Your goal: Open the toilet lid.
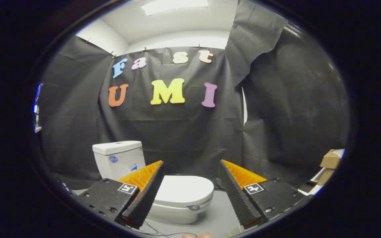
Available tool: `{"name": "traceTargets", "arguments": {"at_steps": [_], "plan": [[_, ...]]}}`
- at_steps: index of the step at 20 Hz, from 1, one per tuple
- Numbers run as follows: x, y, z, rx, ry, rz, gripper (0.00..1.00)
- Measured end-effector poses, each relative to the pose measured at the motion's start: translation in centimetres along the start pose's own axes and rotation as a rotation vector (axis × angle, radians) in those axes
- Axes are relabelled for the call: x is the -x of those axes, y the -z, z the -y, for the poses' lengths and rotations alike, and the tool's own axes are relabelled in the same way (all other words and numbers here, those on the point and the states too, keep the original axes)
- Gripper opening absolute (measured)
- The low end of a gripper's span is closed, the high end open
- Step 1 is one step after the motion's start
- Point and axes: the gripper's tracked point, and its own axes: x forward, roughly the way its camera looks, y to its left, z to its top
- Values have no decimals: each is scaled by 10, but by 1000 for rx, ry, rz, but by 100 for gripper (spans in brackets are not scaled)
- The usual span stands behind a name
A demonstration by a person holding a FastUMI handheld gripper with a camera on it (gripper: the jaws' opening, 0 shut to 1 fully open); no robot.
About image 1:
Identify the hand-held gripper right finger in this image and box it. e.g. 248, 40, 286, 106
219, 159, 310, 229

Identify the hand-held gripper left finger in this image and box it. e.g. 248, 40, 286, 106
78, 160, 164, 229

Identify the black backdrop cloth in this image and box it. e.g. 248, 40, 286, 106
38, 0, 350, 190

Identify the brown cardboard box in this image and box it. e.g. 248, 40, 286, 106
316, 168, 335, 186
319, 149, 345, 170

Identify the thin black cable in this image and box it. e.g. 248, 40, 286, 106
124, 220, 198, 238

